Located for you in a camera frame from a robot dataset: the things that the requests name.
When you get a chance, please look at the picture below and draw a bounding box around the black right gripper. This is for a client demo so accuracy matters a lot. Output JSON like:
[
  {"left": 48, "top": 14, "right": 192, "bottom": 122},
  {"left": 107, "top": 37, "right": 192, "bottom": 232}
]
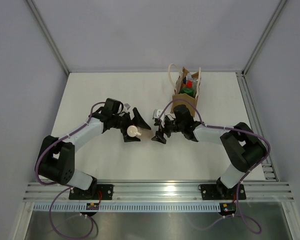
[{"left": 152, "top": 116, "right": 185, "bottom": 144}]

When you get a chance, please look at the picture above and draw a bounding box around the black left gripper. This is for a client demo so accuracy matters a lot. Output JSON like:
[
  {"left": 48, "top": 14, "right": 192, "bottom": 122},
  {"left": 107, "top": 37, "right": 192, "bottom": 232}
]
[{"left": 111, "top": 108, "right": 151, "bottom": 142}]

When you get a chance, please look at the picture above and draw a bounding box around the beige pump bottle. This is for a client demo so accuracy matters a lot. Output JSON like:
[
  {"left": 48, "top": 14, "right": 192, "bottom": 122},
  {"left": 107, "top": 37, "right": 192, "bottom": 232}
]
[{"left": 126, "top": 125, "right": 153, "bottom": 140}]

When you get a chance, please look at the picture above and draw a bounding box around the green bottle red cap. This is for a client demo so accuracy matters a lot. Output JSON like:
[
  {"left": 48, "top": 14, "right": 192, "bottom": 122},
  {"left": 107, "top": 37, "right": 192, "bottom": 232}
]
[{"left": 179, "top": 81, "right": 195, "bottom": 98}]

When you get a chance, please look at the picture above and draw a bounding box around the brown canvas bag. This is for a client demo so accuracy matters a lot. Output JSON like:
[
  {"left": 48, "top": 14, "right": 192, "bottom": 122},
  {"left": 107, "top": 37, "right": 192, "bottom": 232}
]
[{"left": 167, "top": 63, "right": 202, "bottom": 117}]

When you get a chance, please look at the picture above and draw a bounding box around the silver tube white cap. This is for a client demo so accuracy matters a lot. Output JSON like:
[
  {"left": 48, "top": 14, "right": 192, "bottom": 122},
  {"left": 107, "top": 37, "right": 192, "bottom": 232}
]
[{"left": 186, "top": 72, "right": 198, "bottom": 88}]

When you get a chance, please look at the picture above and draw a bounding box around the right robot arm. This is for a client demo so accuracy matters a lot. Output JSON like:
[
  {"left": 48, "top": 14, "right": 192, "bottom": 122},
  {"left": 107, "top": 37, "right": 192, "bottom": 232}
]
[{"left": 152, "top": 104, "right": 271, "bottom": 201}]

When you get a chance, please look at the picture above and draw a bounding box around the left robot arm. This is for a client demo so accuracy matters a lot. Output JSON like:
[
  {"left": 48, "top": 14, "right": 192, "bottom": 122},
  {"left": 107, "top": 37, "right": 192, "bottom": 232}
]
[{"left": 34, "top": 98, "right": 151, "bottom": 200}]

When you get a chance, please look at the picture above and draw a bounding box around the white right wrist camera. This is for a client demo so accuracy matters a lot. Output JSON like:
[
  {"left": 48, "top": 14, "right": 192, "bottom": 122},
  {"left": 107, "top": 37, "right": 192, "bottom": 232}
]
[{"left": 152, "top": 109, "right": 163, "bottom": 122}]

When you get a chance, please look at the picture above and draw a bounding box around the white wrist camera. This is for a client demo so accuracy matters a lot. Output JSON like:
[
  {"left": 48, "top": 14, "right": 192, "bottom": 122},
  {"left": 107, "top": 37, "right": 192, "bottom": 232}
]
[
  {"left": 123, "top": 103, "right": 131, "bottom": 113},
  {"left": 152, "top": 109, "right": 163, "bottom": 122}
]

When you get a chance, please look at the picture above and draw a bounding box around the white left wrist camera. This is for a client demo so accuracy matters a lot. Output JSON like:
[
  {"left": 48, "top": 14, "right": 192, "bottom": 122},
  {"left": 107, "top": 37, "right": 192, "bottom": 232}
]
[{"left": 123, "top": 103, "right": 131, "bottom": 113}]

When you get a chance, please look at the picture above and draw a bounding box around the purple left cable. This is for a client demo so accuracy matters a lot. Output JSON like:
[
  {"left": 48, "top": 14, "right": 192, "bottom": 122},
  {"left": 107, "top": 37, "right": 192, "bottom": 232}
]
[{"left": 34, "top": 101, "right": 106, "bottom": 237}]

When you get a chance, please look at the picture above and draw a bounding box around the purple cable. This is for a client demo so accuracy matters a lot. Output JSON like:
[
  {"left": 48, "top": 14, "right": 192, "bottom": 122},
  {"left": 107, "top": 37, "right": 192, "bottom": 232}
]
[
  {"left": 157, "top": 98, "right": 272, "bottom": 235},
  {"left": 34, "top": 101, "right": 106, "bottom": 237}
]

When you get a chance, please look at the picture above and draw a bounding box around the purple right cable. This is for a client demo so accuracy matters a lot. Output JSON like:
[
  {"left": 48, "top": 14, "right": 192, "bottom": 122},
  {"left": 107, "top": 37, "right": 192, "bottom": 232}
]
[{"left": 157, "top": 98, "right": 272, "bottom": 235}]

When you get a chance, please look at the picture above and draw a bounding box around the white slotted cable duct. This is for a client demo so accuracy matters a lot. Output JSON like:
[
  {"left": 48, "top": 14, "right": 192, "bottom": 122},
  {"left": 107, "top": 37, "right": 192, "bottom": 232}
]
[{"left": 33, "top": 202, "right": 221, "bottom": 213}]

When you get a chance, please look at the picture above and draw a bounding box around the aluminium mounting rail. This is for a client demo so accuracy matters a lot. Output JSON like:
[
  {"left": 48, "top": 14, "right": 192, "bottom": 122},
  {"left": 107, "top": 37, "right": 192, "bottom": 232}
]
[{"left": 22, "top": 181, "right": 294, "bottom": 203}]

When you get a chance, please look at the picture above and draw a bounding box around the left aluminium frame post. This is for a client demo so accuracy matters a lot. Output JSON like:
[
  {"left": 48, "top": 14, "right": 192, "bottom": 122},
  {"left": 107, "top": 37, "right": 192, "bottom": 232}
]
[{"left": 24, "top": 0, "right": 71, "bottom": 77}]

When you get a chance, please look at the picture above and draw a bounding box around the aluminium frame post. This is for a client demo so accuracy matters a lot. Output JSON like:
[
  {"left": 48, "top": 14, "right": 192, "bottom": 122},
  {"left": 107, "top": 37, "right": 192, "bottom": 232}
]
[
  {"left": 241, "top": 0, "right": 289, "bottom": 77},
  {"left": 24, "top": 0, "right": 71, "bottom": 77}
]

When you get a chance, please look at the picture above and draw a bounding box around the right aluminium frame post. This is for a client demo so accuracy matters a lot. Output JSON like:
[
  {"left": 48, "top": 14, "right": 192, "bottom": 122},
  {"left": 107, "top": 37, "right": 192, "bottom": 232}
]
[{"left": 241, "top": 0, "right": 289, "bottom": 77}]

